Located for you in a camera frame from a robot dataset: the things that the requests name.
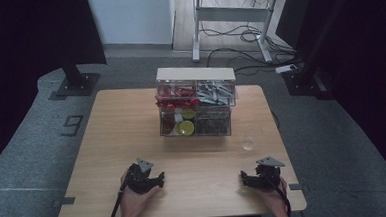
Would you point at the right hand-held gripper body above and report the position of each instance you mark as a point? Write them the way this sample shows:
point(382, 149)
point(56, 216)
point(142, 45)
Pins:
point(267, 175)

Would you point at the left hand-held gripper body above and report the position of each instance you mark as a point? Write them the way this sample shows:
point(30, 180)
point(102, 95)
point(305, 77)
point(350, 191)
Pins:
point(138, 181)

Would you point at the clear plastic cup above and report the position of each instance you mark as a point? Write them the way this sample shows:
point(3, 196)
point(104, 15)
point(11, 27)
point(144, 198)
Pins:
point(248, 143)

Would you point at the clear acrylic drawer organizer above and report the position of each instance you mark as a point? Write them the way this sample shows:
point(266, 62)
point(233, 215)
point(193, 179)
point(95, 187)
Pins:
point(197, 121)

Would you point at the brown and white packets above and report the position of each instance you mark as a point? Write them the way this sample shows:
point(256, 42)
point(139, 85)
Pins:
point(170, 124)

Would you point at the pile of red packets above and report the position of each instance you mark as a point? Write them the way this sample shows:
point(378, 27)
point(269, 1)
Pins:
point(175, 97)

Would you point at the pile of grey stick packets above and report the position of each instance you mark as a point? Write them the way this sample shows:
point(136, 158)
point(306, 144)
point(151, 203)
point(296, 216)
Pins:
point(216, 92)

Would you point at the black stand with block base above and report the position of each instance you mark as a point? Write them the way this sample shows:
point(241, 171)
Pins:
point(308, 82)

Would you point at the light wooden organizer lid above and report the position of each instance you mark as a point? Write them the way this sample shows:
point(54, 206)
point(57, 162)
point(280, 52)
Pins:
point(195, 74)

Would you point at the white power strip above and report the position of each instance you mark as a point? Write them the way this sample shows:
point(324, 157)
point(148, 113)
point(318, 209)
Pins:
point(285, 68)

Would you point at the black curtain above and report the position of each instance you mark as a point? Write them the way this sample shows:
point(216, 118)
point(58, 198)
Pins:
point(372, 62)
point(27, 47)

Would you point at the white panel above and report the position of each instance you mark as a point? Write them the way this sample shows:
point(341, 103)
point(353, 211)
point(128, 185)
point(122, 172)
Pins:
point(131, 16)

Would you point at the black stand with base plate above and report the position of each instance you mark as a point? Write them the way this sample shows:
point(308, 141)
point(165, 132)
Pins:
point(78, 82)

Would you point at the white metal frame desk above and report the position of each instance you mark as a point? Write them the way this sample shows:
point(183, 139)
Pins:
point(229, 14)

